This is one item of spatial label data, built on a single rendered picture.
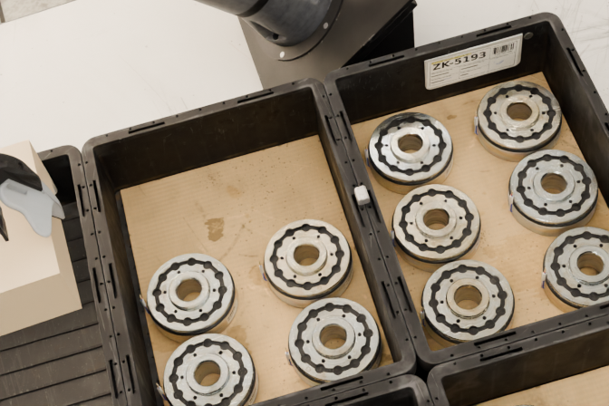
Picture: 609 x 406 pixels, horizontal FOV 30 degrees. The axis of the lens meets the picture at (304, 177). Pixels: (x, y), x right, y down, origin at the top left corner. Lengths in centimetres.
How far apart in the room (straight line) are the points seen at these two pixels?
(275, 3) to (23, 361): 55
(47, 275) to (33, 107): 69
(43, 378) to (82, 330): 7
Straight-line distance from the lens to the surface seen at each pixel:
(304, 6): 152
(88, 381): 135
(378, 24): 146
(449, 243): 132
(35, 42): 182
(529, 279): 134
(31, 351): 138
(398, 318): 120
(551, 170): 137
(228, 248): 138
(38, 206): 108
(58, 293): 110
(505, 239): 136
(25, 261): 109
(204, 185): 143
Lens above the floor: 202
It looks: 57 degrees down
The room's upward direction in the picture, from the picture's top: 12 degrees counter-clockwise
